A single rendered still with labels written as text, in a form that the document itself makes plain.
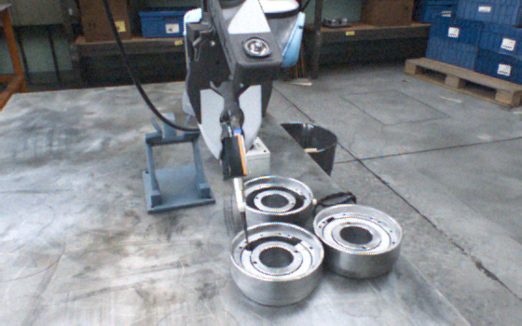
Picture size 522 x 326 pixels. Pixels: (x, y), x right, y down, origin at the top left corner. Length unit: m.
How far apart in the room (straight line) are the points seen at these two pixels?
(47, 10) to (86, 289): 3.82
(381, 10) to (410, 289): 4.20
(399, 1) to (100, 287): 4.40
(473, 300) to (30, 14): 3.79
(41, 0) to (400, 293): 3.99
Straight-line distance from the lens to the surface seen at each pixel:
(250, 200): 0.61
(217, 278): 0.53
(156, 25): 4.00
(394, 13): 4.72
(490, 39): 4.33
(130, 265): 0.56
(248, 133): 0.51
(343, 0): 5.00
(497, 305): 1.85
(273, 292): 0.47
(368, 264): 0.51
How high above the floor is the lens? 1.14
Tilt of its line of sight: 26 degrees down
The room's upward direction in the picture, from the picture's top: straight up
